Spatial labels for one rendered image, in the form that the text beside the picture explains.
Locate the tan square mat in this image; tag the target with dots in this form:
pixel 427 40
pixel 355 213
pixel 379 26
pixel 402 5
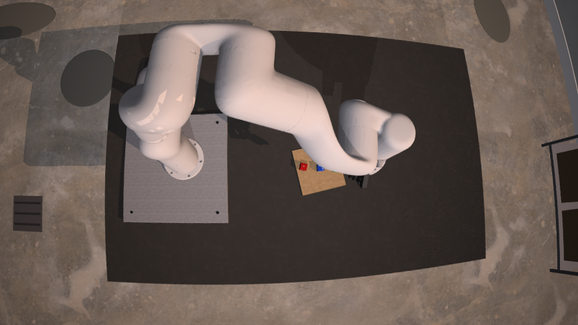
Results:
pixel 312 181

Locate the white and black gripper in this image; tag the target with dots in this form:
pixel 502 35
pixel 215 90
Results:
pixel 362 180

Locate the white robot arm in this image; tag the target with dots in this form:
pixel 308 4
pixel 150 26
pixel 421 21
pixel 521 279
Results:
pixel 248 88

